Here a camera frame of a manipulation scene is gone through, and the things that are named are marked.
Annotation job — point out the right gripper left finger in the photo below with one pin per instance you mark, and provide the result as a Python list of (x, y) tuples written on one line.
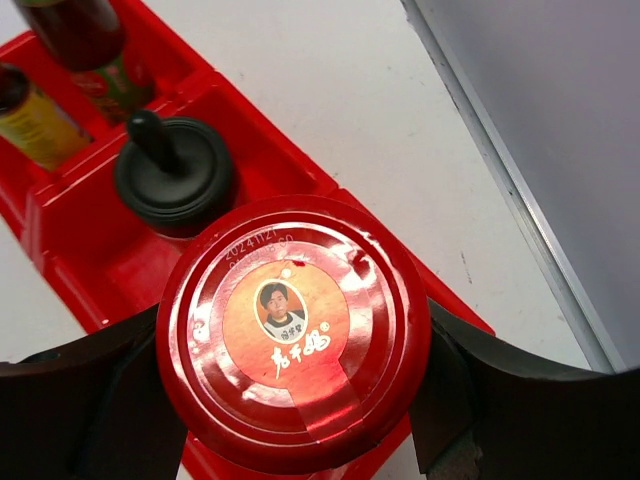
[(94, 408)]

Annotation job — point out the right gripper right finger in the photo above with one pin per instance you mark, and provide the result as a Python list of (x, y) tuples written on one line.
[(489, 410)]

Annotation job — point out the red lid chili jar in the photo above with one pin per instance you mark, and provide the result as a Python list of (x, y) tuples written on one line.
[(293, 334)]

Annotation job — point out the black top pepper grinder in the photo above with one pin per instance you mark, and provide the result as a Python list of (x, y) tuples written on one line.
[(176, 174)]

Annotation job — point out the brown cap yellow label bottle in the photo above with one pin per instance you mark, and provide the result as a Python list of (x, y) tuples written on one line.
[(35, 124)]

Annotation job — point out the yellow cap chili sauce bottle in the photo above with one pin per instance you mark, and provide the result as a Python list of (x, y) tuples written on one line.
[(88, 39)]

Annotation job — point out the red plastic divided tray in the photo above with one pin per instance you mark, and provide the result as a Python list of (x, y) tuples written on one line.
[(105, 263)]

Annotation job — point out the aluminium table frame rail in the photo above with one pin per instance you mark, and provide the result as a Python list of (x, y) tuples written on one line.
[(583, 319)]

